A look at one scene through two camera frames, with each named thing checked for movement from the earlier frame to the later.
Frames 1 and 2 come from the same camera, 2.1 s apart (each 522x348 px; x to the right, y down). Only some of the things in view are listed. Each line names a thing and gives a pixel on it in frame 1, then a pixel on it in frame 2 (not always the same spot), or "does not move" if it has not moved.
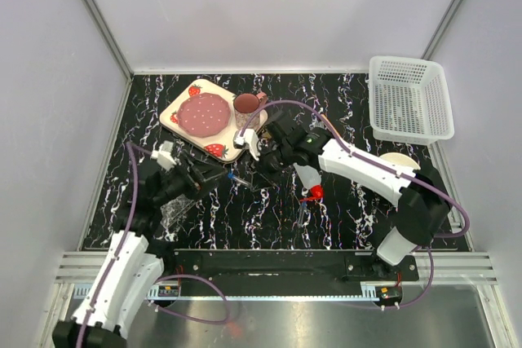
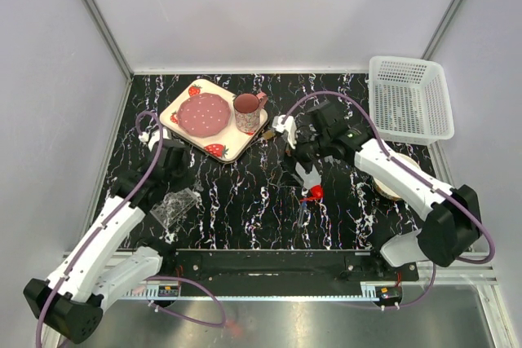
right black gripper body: [274, 160] to [312, 147]
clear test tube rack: [172, 210] does not move
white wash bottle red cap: [311, 178] does not move
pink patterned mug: [245, 105] does not move
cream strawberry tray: [204, 116] does not move
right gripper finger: [266, 180] to [303, 163]
